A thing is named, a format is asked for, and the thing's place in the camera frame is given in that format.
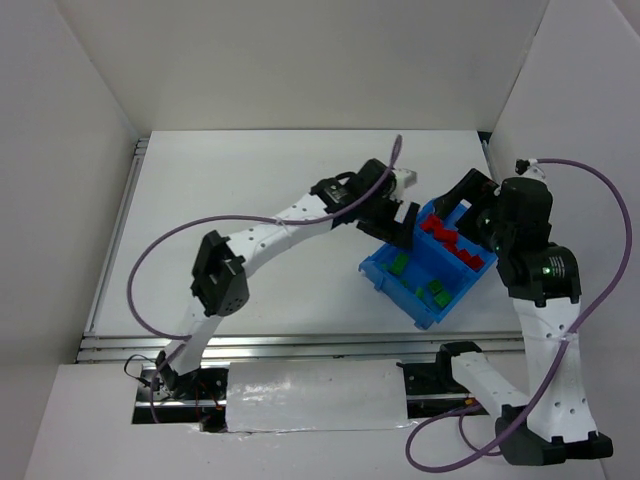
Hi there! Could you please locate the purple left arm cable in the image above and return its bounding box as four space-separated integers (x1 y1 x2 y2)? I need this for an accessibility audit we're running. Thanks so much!
126 133 404 426

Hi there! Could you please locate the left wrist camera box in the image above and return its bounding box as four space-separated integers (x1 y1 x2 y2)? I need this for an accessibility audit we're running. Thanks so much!
394 168 417 191

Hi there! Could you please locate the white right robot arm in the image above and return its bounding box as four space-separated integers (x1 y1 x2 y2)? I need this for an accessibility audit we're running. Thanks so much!
433 167 614 466

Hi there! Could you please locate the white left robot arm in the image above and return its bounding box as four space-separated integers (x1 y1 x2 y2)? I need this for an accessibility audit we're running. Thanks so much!
156 159 419 398

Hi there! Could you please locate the red square lego brick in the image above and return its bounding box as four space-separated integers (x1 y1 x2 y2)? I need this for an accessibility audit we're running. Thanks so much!
456 249 485 272

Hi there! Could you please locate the green lego brick stack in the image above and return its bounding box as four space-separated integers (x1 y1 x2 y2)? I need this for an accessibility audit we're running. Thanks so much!
427 279 444 296

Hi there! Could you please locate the red arch lego piece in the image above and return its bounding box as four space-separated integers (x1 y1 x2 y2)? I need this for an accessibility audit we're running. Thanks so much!
420 214 443 233

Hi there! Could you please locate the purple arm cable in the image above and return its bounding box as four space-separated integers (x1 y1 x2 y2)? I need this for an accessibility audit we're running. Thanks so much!
126 133 404 426
404 157 633 473

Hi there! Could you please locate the green lego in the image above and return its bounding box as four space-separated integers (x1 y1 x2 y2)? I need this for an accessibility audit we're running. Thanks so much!
388 253 410 276

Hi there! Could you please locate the red long toothed lego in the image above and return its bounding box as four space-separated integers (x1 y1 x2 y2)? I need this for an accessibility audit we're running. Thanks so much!
442 241 466 255

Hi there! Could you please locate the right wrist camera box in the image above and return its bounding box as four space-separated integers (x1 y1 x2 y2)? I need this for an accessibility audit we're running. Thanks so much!
515 159 546 183

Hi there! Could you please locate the white foil cover sheet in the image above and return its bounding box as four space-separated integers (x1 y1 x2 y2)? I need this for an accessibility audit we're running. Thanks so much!
225 359 411 433

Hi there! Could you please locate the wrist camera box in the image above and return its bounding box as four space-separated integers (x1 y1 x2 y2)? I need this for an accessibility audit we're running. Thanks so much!
515 159 546 183
394 168 417 191

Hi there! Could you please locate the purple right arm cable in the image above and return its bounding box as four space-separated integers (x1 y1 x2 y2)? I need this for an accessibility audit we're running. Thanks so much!
404 157 633 473

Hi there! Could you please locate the green 2x4 lego brick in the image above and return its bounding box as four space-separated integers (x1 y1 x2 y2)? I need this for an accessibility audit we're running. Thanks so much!
433 290 452 309

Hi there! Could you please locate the blue plastic divided bin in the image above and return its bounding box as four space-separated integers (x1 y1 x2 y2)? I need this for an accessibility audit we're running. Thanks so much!
358 202 496 330

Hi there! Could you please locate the aluminium front rail frame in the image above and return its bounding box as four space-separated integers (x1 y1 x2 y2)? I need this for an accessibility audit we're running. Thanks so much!
76 332 524 364

